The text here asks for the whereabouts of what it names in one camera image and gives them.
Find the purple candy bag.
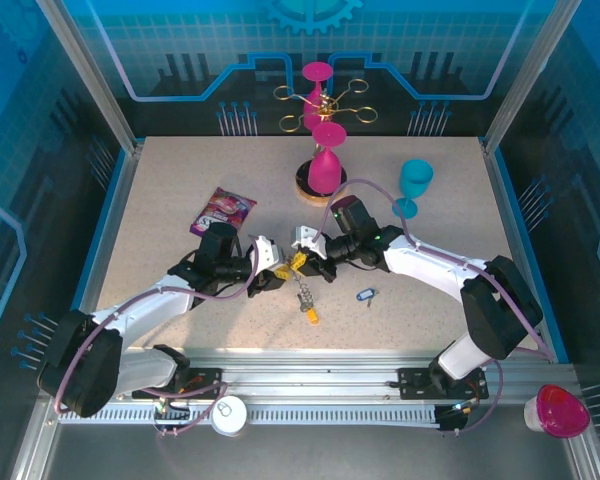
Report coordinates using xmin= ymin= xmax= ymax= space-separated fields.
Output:
xmin=189 ymin=187 xmax=258 ymax=239

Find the pink wine glass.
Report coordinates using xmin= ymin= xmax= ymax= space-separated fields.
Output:
xmin=301 ymin=60 xmax=333 ymax=132
xmin=307 ymin=122 xmax=347 ymax=197

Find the teal plastic goblet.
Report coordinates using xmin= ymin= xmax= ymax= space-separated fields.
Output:
xmin=391 ymin=158 xmax=435 ymax=220

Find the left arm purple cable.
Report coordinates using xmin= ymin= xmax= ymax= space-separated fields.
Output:
xmin=53 ymin=244 xmax=261 ymax=439

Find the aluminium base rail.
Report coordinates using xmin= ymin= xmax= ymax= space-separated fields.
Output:
xmin=114 ymin=347 xmax=576 ymax=404

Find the white round cap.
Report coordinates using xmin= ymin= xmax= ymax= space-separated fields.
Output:
xmin=209 ymin=394 xmax=250 ymax=436

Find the metal coil keyring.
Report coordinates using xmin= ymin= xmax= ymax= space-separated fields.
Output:
xmin=290 ymin=269 xmax=316 ymax=314

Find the gold wire glass rack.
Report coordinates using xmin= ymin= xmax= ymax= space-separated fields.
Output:
xmin=272 ymin=78 xmax=380 ymax=205

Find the key with yellow tag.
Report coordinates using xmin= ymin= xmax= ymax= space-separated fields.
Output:
xmin=299 ymin=297 xmax=321 ymax=326

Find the aluminium frame post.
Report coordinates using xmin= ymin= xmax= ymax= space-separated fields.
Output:
xmin=482 ymin=0 xmax=581 ymax=154
xmin=34 ymin=0 xmax=144 ymax=154

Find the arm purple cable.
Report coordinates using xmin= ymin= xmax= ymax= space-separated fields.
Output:
xmin=312 ymin=178 xmax=556 ymax=436
xmin=53 ymin=244 xmax=261 ymax=439

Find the pink lidded white cup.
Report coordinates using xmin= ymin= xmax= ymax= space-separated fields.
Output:
xmin=523 ymin=383 xmax=591 ymax=440

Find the white slotted cable duct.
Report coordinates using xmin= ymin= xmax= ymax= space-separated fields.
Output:
xmin=59 ymin=403 xmax=442 ymax=427

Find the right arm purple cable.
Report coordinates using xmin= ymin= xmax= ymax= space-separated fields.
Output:
xmin=312 ymin=178 xmax=556 ymax=436

